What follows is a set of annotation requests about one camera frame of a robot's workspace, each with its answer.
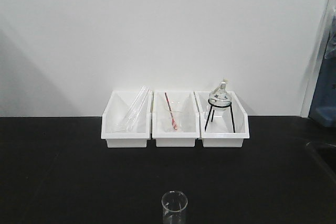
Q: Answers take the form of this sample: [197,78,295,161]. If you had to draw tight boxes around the red stirring rod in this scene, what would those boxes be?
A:
[164,92,177,131]

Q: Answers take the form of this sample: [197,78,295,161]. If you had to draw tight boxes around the blue container at right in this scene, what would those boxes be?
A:
[309,12,335,127]

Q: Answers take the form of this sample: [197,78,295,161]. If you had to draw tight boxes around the white storage bin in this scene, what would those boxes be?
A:
[194,91,249,147]
[152,90,200,147]
[101,87,153,148]

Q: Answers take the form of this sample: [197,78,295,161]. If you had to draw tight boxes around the clear glass beaker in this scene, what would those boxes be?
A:
[161,190,188,224]

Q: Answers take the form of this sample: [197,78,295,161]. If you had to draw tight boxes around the round glass flask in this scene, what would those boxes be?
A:
[208,79,232,111]

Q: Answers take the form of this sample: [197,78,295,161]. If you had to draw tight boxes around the glass beaker in bin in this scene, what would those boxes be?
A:
[163,102,183,132]

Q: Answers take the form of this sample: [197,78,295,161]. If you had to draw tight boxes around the right white storage bin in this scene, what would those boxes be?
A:
[194,91,249,147]

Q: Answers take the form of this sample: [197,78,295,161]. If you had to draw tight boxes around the middle white storage bin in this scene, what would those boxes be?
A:
[152,90,200,147]

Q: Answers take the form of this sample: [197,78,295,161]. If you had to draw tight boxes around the clear glass tubes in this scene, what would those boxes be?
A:
[114,86,149,132]

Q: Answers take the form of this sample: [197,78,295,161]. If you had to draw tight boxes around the left white storage bin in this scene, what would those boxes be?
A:
[101,87,153,148]

